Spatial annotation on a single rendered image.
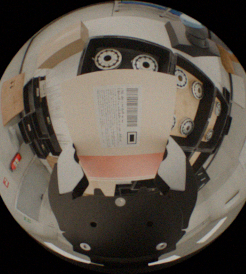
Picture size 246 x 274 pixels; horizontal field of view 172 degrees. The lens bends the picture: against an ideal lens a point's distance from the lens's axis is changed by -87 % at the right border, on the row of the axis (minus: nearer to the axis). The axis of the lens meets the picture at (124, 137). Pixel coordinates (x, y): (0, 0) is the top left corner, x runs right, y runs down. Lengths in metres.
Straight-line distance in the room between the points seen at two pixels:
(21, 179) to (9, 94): 1.99
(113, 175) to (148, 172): 0.06
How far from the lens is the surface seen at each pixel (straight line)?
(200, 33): 0.52
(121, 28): 0.68
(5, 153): 2.62
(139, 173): 0.15
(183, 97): 0.49
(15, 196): 2.87
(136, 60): 0.38
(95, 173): 0.15
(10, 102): 2.54
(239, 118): 3.48
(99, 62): 0.37
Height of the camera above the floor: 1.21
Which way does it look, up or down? 58 degrees down
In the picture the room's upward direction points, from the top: 175 degrees clockwise
